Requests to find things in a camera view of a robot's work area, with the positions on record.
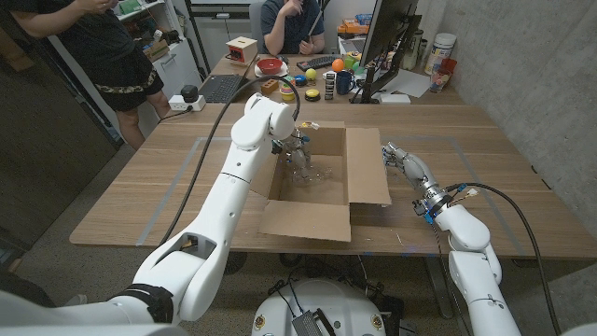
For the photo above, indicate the grey shoe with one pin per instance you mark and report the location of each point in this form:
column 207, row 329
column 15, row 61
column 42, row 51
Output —
column 75, row 300

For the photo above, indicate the black and white dice stack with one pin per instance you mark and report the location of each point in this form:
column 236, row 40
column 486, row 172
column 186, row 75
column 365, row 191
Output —
column 329, row 86

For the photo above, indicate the grey table leg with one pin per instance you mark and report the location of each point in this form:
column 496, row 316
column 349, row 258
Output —
column 438, row 289

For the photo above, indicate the white shelf cabinet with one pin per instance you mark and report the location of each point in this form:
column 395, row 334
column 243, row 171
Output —
column 182, row 65

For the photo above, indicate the white paper sheet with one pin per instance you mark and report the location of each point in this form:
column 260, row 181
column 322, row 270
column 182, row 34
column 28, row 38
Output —
column 412, row 84

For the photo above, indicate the black round fan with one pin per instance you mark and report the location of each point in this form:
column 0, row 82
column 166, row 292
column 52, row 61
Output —
column 238, row 261

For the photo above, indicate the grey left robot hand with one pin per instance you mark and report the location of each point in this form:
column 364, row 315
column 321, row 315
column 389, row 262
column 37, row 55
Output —
column 297, row 154

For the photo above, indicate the black laptop keyboard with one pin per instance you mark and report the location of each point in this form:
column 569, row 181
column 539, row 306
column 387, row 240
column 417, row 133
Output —
column 219, row 88

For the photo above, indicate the orange box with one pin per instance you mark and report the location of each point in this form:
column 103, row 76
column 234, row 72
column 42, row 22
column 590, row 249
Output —
column 353, row 27

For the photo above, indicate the yellow and black disc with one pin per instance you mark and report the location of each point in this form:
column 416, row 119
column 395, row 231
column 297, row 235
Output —
column 312, row 94

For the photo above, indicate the seated person in blue shirt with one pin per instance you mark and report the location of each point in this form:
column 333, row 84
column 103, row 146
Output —
column 280, row 28

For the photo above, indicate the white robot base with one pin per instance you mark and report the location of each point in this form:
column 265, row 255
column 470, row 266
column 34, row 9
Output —
column 340, row 303

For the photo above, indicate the white plate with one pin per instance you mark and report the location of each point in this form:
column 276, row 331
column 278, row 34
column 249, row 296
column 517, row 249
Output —
column 281, row 74

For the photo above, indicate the dark bottle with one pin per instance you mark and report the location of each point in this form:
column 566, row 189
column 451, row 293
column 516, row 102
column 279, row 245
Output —
column 412, row 49

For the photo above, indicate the red bowl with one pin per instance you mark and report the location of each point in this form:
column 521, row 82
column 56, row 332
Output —
column 269, row 65

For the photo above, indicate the standing person in black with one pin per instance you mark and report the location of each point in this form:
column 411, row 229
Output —
column 112, row 51

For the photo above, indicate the orange ball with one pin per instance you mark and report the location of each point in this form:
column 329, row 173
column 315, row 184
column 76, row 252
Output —
column 337, row 65

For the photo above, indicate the open cardboard box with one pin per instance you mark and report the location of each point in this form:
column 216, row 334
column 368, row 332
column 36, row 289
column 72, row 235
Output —
column 308, row 221

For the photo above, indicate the blue round toy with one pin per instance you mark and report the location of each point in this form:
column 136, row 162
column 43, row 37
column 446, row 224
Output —
column 301, row 80

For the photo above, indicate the small wooden box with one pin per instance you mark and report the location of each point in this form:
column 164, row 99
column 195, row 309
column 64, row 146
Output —
column 242, row 49

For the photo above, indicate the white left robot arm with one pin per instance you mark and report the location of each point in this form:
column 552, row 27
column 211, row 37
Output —
column 224, row 205

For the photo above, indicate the clear plastic bottle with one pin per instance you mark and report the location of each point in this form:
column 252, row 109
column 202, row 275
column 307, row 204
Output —
column 319, row 175

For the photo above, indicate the small white flat box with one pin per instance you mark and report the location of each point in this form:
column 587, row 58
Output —
column 394, row 98

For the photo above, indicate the yellow ball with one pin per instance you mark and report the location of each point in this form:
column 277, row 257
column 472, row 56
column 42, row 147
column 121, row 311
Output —
column 311, row 74

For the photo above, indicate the black computer monitor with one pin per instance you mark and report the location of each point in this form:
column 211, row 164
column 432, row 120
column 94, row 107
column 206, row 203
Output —
column 387, row 28

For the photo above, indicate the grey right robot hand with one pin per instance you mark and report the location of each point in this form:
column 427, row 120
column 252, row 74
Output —
column 415, row 170

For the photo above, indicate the white power strip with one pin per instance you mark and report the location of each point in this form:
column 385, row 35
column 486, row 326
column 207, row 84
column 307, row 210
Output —
column 176, row 103

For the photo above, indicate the wooden desk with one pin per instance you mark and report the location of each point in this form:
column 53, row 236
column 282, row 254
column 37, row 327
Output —
column 254, row 98

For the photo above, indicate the white canister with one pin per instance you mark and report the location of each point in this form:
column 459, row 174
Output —
column 440, row 49

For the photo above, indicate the orange toy brick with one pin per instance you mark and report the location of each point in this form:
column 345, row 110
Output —
column 269, row 88

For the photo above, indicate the dark blue mug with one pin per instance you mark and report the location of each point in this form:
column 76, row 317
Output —
column 344, row 83

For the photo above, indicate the black power adapter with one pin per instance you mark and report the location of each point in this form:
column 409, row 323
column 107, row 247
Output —
column 189, row 92

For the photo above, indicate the small cardboard box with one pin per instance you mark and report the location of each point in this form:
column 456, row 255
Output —
column 157, row 50

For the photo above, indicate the stacked coloured cups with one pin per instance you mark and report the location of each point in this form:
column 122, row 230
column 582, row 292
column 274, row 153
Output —
column 287, row 95

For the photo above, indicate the green toy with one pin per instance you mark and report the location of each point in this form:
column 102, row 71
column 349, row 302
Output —
column 351, row 60

